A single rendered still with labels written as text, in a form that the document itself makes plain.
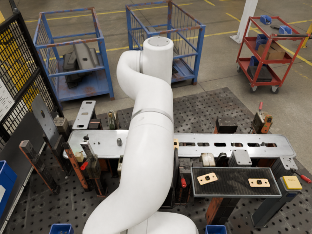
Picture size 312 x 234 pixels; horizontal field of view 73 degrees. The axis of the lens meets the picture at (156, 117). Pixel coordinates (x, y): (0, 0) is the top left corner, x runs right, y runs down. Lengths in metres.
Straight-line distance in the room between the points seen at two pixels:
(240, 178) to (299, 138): 2.18
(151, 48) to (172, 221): 0.41
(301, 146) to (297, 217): 1.57
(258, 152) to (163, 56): 0.97
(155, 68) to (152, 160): 0.34
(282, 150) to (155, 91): 1.13
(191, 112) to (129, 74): 1.47
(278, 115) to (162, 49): 2.90
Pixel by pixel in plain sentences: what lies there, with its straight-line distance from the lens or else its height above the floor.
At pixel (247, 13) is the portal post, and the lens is 5.01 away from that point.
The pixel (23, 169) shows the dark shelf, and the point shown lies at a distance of 1.36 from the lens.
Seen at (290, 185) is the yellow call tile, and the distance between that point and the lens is 1.14.
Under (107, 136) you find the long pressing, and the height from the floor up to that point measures 1.00.
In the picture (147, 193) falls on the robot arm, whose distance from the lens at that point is 0.34.
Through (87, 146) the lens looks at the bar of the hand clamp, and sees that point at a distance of 1.10.
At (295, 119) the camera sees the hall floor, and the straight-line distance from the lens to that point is 3.44.
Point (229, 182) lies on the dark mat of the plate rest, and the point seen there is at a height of 1.16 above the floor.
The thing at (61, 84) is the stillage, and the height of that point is 0.16.
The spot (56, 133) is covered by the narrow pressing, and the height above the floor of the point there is 1.03.
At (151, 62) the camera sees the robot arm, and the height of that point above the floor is 1.72.
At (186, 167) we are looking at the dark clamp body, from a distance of 1.13.
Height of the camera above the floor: 2.02
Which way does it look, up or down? 44 degrees down
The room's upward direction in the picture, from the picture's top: straight up
